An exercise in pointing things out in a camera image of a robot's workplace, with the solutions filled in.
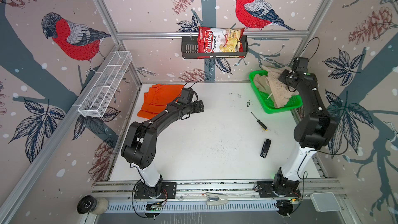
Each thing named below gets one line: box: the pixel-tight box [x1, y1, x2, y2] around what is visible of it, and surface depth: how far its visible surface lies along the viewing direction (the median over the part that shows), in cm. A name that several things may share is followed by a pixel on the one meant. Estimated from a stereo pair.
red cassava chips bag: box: [197, 26, 246, 59], surface depth 90 cm
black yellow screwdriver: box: [250, 111, 268, 132], surface depth 97 cm
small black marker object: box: [259, 138, 272, 159], surface depth 85 cm
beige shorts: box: [253, 66, 300, 109], surface depth 90 cm
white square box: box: [309, 191, 341, 213], surface depth 71 cm
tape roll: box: [76, 194, 109, 215], surface depth 63 cm
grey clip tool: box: [205, 192, 229, 206], surface depth 71 cm
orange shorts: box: [136, 84, 185, 120], surface depth 112 cm
